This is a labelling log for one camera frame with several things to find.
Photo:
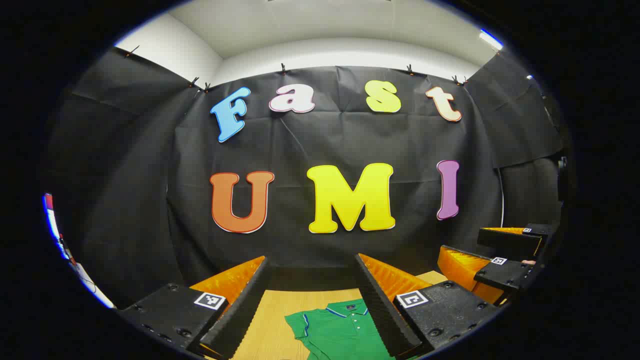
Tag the white side table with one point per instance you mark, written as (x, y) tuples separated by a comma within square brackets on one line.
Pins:
[(95, 290)]

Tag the computer monitor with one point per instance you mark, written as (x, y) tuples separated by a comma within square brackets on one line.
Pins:
[(52, 225)]

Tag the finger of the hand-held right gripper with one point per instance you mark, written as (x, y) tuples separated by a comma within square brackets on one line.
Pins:
[(505, 275), (507, 242)]

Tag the green T-shirt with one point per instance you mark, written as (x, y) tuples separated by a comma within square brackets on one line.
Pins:
[(340, 332)]

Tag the ceiling light strip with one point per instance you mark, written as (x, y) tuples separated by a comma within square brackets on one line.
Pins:
[(491, 40)]

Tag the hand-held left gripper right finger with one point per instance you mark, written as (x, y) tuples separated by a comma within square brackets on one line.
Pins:
[(380, 310)]

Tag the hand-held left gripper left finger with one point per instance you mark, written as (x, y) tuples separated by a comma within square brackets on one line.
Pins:
[(240, 315)]

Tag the black backdrop cloth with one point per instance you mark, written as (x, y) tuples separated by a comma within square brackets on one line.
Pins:
[(325, 140)]

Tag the row of black cloth clips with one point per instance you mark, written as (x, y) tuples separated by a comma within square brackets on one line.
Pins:
[(283, 69)]

